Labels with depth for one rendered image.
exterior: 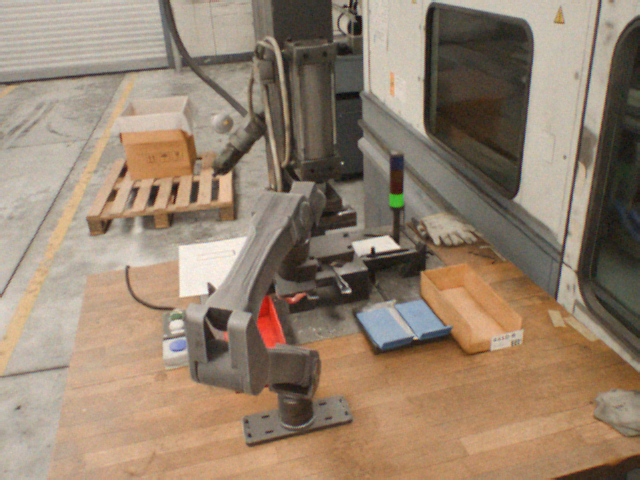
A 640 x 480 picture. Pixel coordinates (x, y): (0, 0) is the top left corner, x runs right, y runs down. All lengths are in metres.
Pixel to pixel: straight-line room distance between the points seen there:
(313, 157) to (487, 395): 0.60
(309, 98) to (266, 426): 0.65
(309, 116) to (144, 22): 9.25
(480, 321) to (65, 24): 9.71
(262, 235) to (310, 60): 0.48
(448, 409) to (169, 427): 0.52
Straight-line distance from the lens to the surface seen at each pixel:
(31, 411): 2.82
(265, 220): 0.86
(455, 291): 1.48
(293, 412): 1.07
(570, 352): 1.34
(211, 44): 10.49
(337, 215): 1.31
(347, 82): 4.42
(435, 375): 1.22
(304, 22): 1.29
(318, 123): 1.24
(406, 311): 1.36
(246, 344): 0.75
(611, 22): 1.33
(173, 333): 1.35
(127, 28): 10.46
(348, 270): 1.40
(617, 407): 1.21
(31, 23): 10.71
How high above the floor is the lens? 1.68
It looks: 27 degrees down
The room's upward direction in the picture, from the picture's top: 3 degrees counter-clockwise
